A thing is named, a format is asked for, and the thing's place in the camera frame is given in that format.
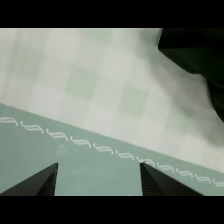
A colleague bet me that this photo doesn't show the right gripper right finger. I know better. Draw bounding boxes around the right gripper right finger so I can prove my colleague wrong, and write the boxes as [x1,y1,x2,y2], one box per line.
[139,162,205,197]

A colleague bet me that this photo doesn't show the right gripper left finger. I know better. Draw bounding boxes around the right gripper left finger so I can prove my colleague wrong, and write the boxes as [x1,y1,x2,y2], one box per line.
[0,162,60,197]

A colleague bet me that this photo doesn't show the dark green shirt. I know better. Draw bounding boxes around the dark green shirt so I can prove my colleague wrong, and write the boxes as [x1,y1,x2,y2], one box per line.
[157,28,224,123]

